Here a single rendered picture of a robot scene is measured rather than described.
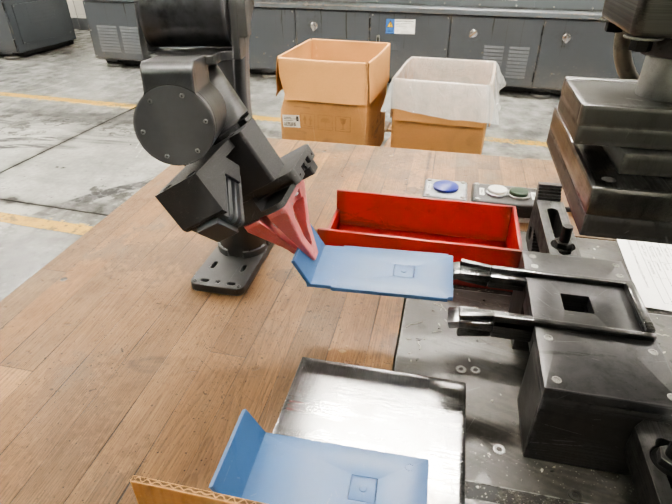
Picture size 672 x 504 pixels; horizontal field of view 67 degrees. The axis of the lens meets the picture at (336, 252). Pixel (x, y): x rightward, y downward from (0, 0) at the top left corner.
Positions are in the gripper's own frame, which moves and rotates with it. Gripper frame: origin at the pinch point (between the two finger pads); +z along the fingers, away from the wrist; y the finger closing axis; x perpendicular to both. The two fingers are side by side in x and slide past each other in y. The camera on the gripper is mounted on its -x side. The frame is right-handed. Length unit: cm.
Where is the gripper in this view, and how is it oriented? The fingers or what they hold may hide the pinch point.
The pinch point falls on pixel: (309, 251)
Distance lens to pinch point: 52.1
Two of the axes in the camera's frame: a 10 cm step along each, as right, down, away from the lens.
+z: 5.1, 7.6, 4.0
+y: 8.4, -3.5, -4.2
